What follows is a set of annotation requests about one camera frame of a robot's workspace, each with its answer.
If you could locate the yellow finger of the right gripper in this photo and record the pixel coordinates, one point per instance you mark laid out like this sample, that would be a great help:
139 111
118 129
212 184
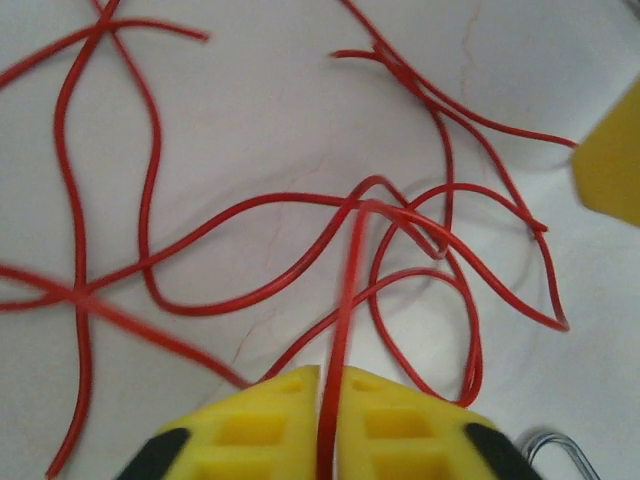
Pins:
615 165

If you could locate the metal scissor tongs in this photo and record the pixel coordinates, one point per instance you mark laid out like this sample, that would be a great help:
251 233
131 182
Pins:
550 439

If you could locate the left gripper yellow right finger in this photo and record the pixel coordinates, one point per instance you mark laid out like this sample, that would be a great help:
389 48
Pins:
400 440

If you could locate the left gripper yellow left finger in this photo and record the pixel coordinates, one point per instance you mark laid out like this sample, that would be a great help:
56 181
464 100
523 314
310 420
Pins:
260 430

